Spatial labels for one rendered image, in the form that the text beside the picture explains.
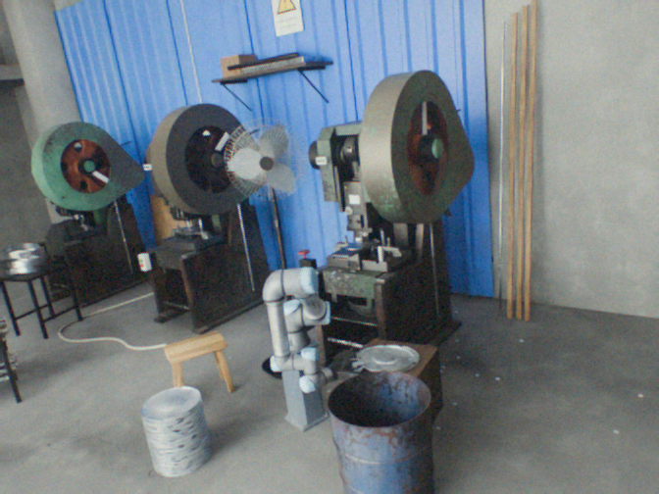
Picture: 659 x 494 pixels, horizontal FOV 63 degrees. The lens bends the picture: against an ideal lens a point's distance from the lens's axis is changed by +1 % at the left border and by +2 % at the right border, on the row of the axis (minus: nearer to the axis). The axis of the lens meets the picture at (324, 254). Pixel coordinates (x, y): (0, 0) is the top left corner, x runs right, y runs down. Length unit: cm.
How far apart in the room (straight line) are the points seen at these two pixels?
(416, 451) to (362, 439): 22
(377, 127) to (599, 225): 190
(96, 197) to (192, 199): 175
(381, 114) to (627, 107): 171
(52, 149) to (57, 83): 237
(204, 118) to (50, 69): 382
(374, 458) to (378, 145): 144
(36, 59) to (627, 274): 661
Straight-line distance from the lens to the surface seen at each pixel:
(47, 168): 538
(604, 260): 410
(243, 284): 469
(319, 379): 253
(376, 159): 270
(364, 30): 451
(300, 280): 232
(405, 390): 244
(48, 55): 772
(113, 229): 594
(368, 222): 322
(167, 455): 285
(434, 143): 296
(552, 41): 397
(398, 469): 222
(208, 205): 411
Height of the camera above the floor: 167
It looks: 16 degrees down
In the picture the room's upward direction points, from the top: 8 degrees counter-clockwise
